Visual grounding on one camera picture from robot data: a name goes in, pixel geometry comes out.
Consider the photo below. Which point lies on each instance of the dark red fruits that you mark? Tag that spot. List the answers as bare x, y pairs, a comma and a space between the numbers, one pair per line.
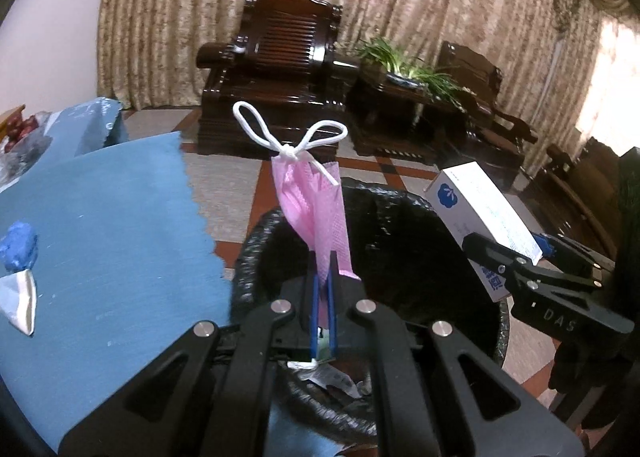
22, 127

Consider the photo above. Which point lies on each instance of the green potted plant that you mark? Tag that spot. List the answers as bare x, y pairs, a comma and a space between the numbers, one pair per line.
410, 67

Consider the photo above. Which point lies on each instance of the dark wooden bench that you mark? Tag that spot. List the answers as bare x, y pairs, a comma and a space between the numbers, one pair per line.
575, 197

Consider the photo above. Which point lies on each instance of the beige patterned curtain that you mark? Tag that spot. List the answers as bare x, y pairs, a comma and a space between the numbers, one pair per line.
200, 12

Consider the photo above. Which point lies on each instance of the dark wooden slatted armchair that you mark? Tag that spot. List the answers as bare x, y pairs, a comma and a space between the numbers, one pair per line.
270, 72

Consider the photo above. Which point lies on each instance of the black bag lined trash bin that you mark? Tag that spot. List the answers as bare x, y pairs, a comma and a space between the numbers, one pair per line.
400, 247

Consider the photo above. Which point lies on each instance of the blue tablecloth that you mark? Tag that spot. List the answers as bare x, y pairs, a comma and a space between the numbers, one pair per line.
100, 247

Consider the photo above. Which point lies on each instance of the dark wooden side table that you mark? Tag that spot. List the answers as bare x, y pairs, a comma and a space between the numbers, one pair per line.
400, 112

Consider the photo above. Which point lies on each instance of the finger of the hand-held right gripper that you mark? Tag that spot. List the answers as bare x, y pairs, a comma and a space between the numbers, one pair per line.
575, 259
495, 252

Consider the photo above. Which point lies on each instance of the white folded mask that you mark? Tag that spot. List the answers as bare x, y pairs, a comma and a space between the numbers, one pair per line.
20, 299

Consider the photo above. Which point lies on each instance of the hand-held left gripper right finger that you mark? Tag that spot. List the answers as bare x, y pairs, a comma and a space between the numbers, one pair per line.
332, 309

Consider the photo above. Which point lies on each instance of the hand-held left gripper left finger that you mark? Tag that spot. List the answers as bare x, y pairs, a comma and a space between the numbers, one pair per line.
314, 309

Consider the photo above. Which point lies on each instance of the crumpled blue glove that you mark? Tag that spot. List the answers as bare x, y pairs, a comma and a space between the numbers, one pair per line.
19, 244

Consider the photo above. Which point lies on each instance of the white box with blue print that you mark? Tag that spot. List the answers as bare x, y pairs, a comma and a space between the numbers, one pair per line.
475, 207

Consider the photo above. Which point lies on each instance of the pink face mask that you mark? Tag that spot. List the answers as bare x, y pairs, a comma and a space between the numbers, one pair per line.
312, 207

